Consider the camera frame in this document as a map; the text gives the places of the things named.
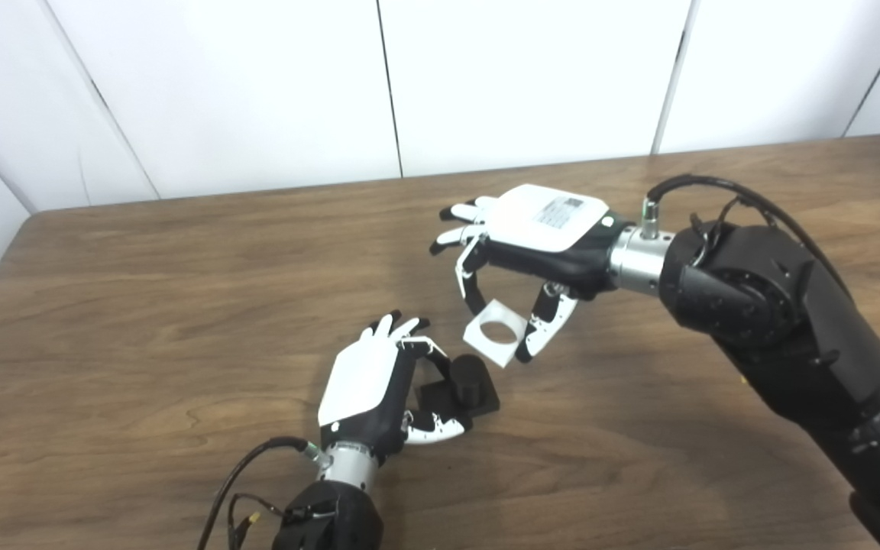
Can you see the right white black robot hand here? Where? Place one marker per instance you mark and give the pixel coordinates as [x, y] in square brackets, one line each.
[547, 221]

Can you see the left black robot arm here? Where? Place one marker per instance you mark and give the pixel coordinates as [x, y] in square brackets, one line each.
[333, 519]

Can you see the black peg with square base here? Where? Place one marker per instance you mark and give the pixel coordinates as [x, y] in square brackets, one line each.
[474, 382]

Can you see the white square piece with hole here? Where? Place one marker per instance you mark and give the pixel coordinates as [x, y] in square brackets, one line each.
[478, 340]

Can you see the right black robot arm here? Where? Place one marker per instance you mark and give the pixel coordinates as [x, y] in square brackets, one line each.
[791, 328]

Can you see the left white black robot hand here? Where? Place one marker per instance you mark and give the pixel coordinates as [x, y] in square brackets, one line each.
[356, 382]

